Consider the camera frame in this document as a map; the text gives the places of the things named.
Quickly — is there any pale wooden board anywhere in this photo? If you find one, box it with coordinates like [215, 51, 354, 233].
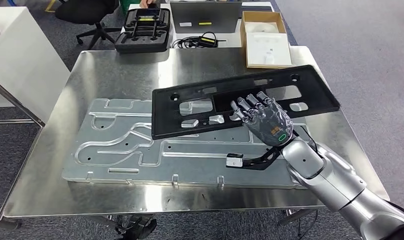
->
[240, 10, 294, 70]

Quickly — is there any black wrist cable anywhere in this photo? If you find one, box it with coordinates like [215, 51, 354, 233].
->
[296, 125, 320, 155]

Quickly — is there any black charger with yellow label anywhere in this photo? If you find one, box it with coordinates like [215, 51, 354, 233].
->
[172, 31, 228, 50]

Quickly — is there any stamped grey metal panel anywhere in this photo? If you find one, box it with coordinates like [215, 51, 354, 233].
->
[61, 98, 309, 190]

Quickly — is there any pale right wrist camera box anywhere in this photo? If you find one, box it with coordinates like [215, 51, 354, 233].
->
[225, 152, 244, 168]

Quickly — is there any white desk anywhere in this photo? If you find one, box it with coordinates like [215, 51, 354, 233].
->
[120, 1, 301, 51]

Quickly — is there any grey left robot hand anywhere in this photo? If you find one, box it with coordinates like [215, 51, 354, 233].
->
[115, 215, 158, 240]

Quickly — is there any grey laptop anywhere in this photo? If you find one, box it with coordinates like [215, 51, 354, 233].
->
[169, 0, 243, 34]

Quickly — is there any black plastic panel part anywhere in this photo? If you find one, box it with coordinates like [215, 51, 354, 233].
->
[151, 64, 341, 141]

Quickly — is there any stainless steel workbench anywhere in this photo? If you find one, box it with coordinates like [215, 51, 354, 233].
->
[0, 46, 391, 231]

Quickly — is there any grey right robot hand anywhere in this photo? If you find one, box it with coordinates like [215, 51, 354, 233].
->
[230, 91, 294, 147]

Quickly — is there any black equipment case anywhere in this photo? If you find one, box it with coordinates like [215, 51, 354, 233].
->
[114, 7, 171, 54]

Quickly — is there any white paper packet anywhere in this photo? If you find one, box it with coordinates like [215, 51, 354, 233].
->
[246, 32, 293, 67]

